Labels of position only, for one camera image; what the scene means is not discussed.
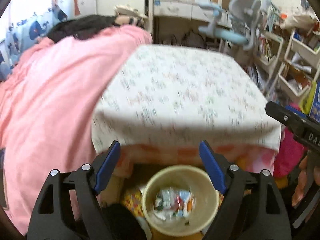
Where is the yellow-green trash bin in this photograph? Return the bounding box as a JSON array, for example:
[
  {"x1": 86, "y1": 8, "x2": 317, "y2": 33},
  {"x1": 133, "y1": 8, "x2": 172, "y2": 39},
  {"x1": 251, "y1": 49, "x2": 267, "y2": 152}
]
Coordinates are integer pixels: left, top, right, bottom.
[{"x1": 141, "y1": 165, "x2": 220, "y2": 237}]

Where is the white bookshelf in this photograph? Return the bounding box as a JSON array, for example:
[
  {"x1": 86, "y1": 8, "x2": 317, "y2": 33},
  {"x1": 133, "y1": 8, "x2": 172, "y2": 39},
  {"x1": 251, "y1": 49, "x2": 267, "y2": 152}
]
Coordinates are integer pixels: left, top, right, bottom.
[{"x1": 248, "y1": 5, "x2": 319, "y2": 119}]

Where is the black clothing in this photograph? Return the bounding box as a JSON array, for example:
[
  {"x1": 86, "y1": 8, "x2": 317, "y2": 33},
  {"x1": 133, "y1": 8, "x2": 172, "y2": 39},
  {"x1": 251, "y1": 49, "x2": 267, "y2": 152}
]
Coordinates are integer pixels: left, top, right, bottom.
[{"x1": 47, "y1": 15, "x2": 116, "y2": 43}]

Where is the pink quilt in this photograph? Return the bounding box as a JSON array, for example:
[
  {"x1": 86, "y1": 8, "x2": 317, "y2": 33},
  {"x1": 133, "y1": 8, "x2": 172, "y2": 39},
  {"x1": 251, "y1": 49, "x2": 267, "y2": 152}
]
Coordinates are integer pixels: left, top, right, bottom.
[{"x1": 1, "y1": 25, "x2": 152, "y2": 234}]

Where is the floral bed sheet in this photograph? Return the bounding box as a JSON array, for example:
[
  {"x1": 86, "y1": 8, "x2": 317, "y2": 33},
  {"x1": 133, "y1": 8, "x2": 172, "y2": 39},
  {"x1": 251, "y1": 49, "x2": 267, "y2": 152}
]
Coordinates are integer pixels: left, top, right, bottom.
[{"x1": 92, "y1": 45, "x2": 281, "y2": 151}]

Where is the red cloth item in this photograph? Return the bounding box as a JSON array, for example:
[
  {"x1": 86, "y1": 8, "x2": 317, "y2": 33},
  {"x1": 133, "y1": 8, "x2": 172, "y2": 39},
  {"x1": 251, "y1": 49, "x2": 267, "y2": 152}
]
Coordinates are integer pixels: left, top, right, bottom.
[{"x1": 266, "y1": 101, "x2": 306, "y2": 178}]

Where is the trash pile in bin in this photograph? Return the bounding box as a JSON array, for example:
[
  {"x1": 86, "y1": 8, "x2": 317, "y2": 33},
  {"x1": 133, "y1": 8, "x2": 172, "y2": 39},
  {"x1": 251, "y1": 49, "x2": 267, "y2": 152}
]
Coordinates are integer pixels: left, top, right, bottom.
[{"x1": 153, "y1": 187, "x2": 195, "y2": 221}]

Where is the striped pillow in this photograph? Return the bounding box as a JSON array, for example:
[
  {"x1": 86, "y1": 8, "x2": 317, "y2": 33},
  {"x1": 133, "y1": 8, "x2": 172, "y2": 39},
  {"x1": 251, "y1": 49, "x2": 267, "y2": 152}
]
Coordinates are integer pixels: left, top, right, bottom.
[{"x1": 113, "y1": 15, "x2": 145, "y2": 29}]

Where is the whale pattern curtain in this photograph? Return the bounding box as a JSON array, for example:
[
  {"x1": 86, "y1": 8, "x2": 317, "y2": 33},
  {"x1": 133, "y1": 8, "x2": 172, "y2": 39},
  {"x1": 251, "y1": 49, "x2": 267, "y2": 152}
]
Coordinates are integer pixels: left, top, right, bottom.
[{"x1": 1, "y1": 5, "x2": 68, "y2": 81}]

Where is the colourful floor mat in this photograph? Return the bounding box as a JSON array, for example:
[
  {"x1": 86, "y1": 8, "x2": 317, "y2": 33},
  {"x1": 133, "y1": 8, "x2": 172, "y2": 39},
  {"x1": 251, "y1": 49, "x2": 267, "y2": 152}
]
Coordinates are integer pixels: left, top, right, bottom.
[{"x1": 120, "y1": 188, "x2": 144, "y2": 218}]

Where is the beige tote bag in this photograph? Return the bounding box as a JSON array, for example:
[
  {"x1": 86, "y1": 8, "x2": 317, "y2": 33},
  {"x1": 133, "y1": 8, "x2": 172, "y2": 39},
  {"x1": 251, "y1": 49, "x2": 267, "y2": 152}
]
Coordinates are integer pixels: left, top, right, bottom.
[{"x1": 114, "y1": 4, "x2": 148, "y2": 19}]

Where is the light blue desk chair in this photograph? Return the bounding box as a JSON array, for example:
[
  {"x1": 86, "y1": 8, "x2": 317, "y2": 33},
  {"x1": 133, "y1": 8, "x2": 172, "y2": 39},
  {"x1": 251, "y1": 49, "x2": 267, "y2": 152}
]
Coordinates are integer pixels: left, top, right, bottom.
[{"x1": 199, "y1": 0, "x2": 271, "y2": 51}]

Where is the person's right hand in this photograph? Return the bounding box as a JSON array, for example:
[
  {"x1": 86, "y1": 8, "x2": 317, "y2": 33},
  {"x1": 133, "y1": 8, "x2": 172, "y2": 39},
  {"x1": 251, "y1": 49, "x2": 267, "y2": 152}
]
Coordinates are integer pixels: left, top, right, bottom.
[{"x1": 291, "y1": 156, "x2": 308, "y2": 206}]

